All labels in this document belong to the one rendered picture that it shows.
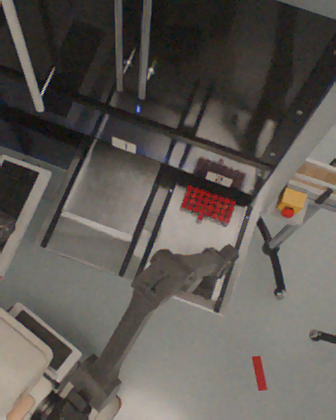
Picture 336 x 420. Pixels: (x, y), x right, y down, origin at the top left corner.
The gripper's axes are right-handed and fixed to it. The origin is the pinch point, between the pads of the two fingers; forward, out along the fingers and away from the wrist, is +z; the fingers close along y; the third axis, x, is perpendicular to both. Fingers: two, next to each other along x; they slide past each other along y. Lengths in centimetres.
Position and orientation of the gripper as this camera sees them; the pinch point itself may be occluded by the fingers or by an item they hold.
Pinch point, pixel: (200, 290)
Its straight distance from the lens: 171.5
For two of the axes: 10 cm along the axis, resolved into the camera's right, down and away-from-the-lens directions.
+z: -1.0, 4.4, 8.9
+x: -9.2, -3.7, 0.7
